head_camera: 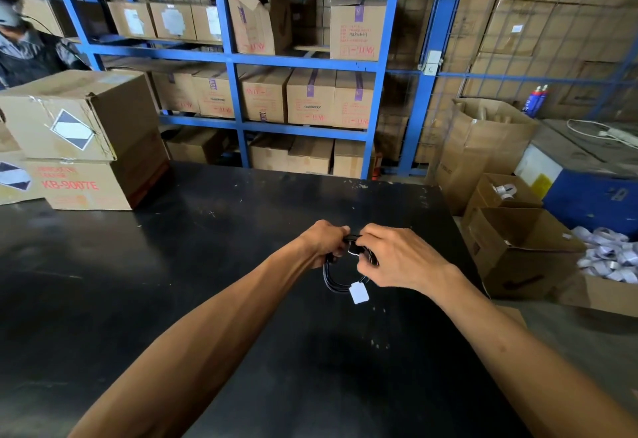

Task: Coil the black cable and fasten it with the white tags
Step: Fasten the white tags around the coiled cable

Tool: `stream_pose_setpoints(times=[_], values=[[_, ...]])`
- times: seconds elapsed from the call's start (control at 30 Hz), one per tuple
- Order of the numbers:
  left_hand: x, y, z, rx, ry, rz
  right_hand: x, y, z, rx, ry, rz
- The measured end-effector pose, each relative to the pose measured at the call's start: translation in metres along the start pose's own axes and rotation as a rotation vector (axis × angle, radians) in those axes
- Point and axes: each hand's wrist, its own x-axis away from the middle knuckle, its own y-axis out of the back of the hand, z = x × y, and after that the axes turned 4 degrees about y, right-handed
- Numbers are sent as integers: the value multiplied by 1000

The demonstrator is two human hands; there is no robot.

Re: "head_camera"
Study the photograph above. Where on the tall open cardboard box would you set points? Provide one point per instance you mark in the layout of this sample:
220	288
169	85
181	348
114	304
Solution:
473	158

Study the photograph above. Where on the blue metal shelf rack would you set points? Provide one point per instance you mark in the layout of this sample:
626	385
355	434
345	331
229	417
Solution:
309	61

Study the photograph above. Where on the person's left hand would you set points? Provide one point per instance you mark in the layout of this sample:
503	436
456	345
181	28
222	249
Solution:
324	243

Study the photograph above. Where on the person's right hand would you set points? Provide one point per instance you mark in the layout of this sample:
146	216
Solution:
408	258

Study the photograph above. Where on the cardboard box red print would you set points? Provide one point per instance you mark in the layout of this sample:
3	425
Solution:
85	188

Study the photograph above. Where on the flat cardboard sheet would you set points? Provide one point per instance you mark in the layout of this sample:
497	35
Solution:
513	314

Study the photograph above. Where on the white tape roll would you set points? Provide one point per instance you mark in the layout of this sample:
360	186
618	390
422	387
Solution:
504	191

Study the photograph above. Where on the person's left forearm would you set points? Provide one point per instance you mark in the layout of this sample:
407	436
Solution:
199	353

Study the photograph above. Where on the small open cardboard box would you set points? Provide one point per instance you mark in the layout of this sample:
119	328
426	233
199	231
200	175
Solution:
481	198

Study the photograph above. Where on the pile of white tape rolls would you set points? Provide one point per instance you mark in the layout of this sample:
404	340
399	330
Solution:
608	258

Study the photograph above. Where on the rows of small cardboard boxes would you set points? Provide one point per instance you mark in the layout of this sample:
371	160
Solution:
311	98

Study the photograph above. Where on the cardboard box white sticker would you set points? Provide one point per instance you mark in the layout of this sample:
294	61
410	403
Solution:
173	22
132	21
209	24

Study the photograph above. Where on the stack of large cardboard boxes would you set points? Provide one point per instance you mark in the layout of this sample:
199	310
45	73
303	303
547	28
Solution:
548	29

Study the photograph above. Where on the blue and white cabinet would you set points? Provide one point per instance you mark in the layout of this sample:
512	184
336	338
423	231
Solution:
593	203

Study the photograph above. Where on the cardboard box diamond sticker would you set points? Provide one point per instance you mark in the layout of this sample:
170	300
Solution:
15	193
30	123

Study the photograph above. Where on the cardboard box holding paper strips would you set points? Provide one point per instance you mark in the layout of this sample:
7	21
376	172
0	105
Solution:
603	295

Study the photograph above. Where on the wide empty open cardboard box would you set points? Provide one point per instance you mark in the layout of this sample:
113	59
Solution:
518	268

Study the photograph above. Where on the person's right forearm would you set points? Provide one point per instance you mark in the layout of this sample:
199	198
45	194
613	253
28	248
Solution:
523	363

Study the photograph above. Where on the torn open-flap cardboard box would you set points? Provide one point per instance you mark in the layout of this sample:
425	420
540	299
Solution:
259	29

